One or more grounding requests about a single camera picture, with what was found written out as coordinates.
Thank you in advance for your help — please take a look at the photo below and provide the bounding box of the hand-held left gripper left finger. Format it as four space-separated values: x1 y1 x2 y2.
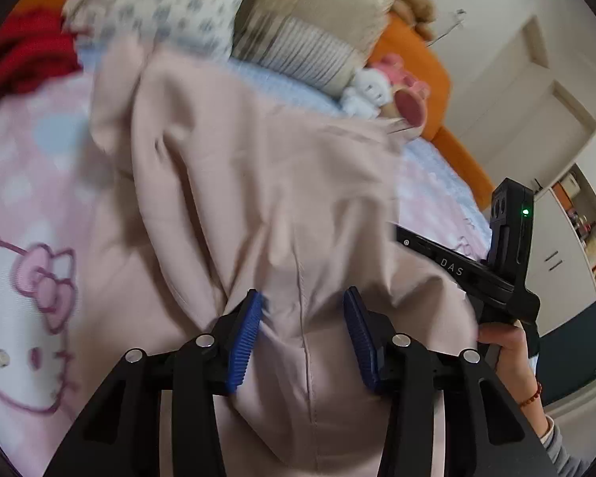
42 288 266 477

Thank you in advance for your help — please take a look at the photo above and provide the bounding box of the pink cartoon cat blanket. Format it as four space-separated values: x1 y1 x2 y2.
0 74 492 477

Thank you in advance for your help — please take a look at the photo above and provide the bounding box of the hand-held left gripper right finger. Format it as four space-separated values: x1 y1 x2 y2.
343 287 559 477

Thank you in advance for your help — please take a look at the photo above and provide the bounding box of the white wardrobe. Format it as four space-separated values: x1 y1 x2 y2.
427 14 596 335

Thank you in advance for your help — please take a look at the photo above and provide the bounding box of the red garment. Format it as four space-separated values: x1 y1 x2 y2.
0 6 83 110

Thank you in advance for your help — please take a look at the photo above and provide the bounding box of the pink round plush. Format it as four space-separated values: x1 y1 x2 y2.
392 79 431 128

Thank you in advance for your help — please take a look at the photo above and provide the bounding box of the beige garment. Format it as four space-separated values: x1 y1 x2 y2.
87 35 482 477

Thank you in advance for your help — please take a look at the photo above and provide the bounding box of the beige striped pillow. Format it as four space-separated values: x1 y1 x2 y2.
231 0 404 99

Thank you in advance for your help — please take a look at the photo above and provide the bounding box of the red bead bracelet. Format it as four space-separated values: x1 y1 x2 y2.
519 381 545 409

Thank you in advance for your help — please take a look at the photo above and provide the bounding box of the person's right forearm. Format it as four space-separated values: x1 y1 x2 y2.
519 388 593 477

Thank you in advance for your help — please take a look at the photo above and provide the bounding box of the thin black wire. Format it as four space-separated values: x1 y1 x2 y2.
427 8 468 48

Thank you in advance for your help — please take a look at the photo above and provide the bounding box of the white blue-patterned pillow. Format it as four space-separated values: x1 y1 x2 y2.
62 0 261 63

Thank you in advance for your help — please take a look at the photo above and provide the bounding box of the brown plush toy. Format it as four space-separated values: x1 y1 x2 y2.
391 0 439 43

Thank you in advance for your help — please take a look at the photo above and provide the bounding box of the dark blue panel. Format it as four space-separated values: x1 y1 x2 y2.
530 295 596 405

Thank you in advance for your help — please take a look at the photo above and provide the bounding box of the shelf with items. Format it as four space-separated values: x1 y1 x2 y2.
550 171 596 295

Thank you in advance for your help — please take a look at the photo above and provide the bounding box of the person's right hand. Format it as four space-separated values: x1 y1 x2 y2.
477 320 544 408

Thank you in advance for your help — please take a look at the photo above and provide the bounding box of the white plush toy pink bow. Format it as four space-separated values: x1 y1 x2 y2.
340 54 414 121

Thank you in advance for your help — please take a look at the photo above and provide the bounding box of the light blue fleece blanket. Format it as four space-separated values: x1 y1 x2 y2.
74 35 495 244

